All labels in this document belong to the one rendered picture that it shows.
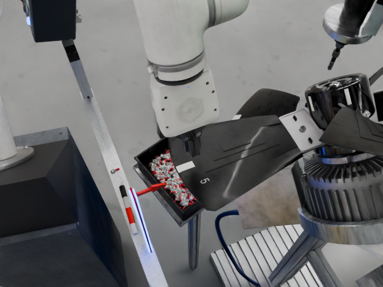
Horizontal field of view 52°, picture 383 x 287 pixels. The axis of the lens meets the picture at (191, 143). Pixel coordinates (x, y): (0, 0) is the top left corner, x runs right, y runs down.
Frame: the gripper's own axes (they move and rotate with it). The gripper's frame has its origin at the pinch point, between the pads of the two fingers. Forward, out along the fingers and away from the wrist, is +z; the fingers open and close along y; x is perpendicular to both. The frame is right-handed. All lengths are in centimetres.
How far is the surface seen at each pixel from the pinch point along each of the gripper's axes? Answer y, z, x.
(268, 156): 12.9, 6.0, -4.4
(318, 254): 36, 68, 3
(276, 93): 30.0, 14.1, 20.6
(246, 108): 24.6, 20.6, 26.6
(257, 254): 31, 111, 33
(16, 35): -43, 61, 219
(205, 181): -0.1, 5.1, -4.9
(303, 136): 21.7, 6.5, -2.5
